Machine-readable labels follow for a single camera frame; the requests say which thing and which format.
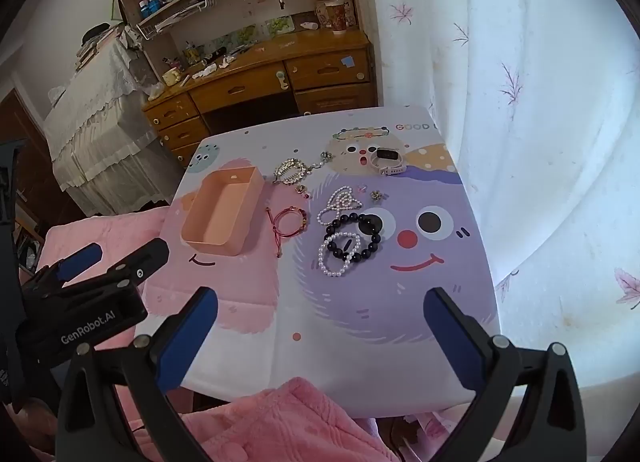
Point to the pink bed sheet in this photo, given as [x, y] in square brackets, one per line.
[100, 237]

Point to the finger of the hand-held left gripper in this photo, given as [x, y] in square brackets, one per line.
[137, 262]
[80, 261]

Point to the white floral curtain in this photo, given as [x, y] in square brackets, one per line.
[525, 141]

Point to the pink plastic storage box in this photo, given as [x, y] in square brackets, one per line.
[220, 204]

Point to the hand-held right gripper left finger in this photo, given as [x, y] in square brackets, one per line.
[187, 342]

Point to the small purple gold earring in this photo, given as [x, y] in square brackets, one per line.
[302, 191]

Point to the red patterned paper cup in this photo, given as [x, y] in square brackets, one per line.
[336, 16]

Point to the cartoon printed tablecloth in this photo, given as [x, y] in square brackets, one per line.
[350, 322]

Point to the black hat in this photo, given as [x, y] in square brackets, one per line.
[95, 31]

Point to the white smartwatch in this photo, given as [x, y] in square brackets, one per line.
[385, 154]

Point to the white lace cover cloth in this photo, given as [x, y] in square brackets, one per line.
[100, 116]

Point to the person's pink fleece clothing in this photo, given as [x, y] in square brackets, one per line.
[280, 422]

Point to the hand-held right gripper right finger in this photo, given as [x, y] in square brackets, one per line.
[452, 342]

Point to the small white bottle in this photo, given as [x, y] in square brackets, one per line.
[310, 26]

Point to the pastel drawer hook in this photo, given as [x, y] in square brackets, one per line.
[282, 79]

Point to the wooden desk with drawers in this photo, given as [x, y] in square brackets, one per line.
[325, 69]

